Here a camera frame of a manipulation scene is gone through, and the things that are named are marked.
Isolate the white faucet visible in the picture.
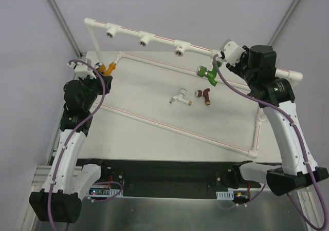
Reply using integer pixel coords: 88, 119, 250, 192
169, 88, 192, 106

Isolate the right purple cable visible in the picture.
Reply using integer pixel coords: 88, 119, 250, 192
213, 55, 326, 230

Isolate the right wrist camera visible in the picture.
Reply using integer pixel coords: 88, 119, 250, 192
220, 39, 245, 66

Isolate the white pipe frame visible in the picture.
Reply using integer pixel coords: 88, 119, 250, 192
84, 17, 303, 160

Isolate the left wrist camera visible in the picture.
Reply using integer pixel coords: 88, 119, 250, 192
67, 62, 96, 79

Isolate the green faucet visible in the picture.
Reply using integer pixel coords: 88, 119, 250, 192
196, 65, 218, 87

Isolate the right cable duct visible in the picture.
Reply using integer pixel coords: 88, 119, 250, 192
215, 190, 250, 201

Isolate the left cable duct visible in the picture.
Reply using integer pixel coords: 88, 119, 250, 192
87, 187, 123, 198

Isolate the dark red faucet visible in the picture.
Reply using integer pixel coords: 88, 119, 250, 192
195, 88, 210, 106

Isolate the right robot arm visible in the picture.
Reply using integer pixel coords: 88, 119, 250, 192
222, 41, 328, 196

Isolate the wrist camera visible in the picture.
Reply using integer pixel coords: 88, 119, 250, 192
220, 39, 245, 66
67, 62, 96, 79

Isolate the cable duct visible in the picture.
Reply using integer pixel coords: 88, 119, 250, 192
215, 190, 250, 201
87, 187, 123, 198

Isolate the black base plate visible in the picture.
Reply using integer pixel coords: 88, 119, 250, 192
87, 159, 234, 199

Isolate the yellow faucet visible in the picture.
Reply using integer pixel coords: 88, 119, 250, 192
95, 62, 117, 76

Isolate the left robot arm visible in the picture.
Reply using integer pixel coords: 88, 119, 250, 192
29, 75, 113, 223

